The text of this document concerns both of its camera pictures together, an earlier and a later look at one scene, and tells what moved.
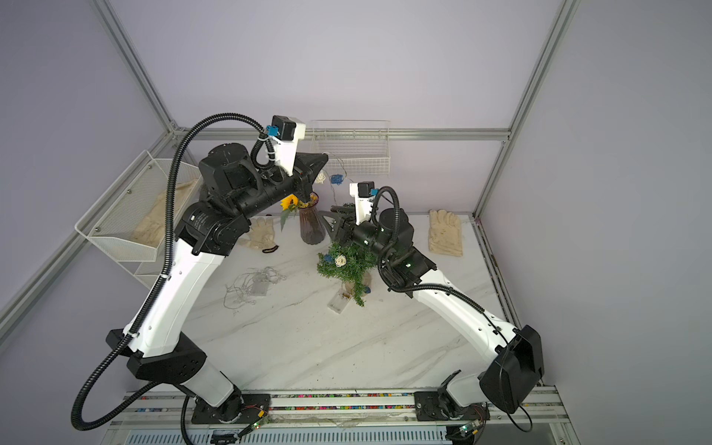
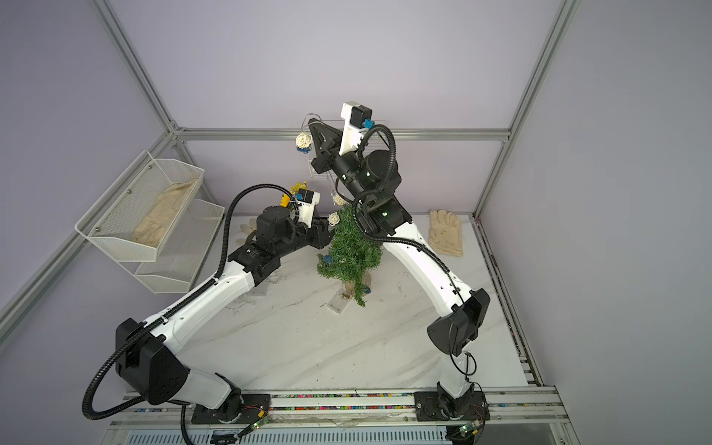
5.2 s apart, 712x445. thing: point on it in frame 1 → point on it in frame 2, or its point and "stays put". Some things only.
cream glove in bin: x=150 y=229 stays put
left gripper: x=303 y=186 → x=320 y=233
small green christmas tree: x=347 y=263 stays put
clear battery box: x=338 y=302 stays put
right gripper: x=338 y=235 → x=331 y=157
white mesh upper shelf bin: x=131 y=220 stays put
